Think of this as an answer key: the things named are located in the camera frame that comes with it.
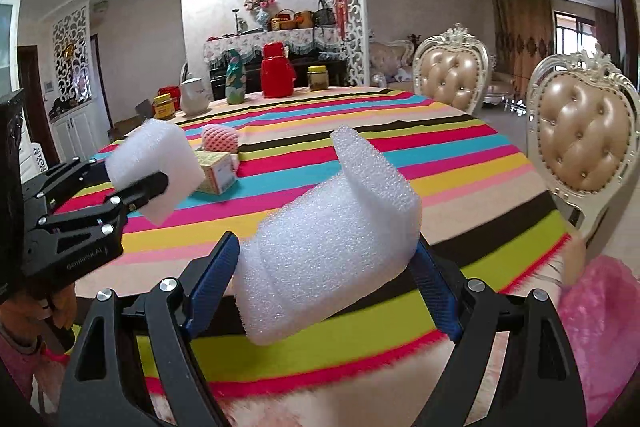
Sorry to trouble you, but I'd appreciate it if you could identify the jar with yellow label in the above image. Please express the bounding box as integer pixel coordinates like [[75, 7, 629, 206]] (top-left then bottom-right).
[[152, 94, 177, 120]]

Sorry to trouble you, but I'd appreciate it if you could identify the low white cabinet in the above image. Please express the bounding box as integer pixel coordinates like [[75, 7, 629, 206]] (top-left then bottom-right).
[[47, 103, 114, 164]]

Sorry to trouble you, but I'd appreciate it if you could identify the person's left hand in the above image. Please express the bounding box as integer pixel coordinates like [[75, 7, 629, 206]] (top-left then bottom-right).
[[1, 291, 77, 344]]

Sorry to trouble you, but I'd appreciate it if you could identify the white lattice screen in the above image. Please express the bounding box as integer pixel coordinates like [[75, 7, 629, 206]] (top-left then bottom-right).
[[319, 0, 374, 88], [52, 3, 96, 106]]

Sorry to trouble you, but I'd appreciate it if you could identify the red thermos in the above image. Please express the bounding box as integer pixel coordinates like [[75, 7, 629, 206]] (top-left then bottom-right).
[[259, 42, 296, 99]]

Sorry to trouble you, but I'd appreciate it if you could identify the gold tufted carved chair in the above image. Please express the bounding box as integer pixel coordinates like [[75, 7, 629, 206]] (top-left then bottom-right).
[[412, 23, 491, 118], [525, 44, 640, 289]]

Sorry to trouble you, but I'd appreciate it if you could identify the bin with pink bag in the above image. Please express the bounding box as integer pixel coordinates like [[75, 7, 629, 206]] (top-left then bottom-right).
[[555, 254, 640, 427]]

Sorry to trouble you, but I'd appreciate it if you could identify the small printed cardboard box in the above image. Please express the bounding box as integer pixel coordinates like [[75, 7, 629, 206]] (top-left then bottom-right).
[[192, 150, 239, 196]]

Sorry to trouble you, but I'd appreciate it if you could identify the window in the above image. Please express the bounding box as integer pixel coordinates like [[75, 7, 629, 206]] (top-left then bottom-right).
[[552, 9, 599, 58]]

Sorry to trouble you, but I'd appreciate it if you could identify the brown curtain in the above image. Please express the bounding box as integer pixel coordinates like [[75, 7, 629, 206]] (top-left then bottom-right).
[[492, 0, 556, 96]]

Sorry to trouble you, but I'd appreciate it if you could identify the white foam block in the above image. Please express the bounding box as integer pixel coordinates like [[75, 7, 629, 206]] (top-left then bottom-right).
[[105, 119, 206, 228]]

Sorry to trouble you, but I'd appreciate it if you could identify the cream carved sofa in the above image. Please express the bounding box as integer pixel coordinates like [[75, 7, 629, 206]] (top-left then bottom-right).
[[368, 34, 416, 86]]

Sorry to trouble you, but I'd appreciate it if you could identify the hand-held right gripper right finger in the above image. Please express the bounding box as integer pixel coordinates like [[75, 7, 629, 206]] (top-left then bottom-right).
[[412, 238, 589, 427]]

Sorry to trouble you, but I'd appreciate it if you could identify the glass jar yellow lid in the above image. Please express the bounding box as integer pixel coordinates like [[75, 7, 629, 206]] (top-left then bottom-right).
[[306, 65, 330, 93]]

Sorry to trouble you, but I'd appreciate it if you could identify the bent white foam sheet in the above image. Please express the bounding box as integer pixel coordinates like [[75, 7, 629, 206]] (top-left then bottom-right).
[[234, 126, 424, 349]]

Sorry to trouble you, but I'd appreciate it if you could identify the black piano with lace cover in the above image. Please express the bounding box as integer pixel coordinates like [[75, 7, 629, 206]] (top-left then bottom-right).
[[202, 29, 352, 100]]

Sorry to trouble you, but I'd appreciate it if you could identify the vase of pink flowers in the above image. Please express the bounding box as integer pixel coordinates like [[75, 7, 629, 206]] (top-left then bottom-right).
[[243, 0, 279, 34]]

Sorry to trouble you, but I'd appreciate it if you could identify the striped colourful tablecloth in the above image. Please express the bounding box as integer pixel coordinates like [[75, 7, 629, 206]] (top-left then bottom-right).
[[52, 86, 574, 401]]

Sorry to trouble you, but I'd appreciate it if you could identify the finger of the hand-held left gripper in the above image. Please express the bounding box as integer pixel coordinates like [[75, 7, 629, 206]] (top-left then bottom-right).
[[30, 171, 171, 244], [22, 158, 112, 208]]

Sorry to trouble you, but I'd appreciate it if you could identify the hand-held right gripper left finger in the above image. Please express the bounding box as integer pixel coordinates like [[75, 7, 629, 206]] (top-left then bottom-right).
[[59, 231, 242, 427]]

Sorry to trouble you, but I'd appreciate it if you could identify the black handbag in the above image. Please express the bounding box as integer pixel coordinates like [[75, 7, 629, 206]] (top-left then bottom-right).
[[314, 0, 337, 28]]

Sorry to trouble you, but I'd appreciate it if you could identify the white ceramic teapot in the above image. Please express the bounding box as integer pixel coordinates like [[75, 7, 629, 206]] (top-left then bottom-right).
[[178, 77, 211, 117]]

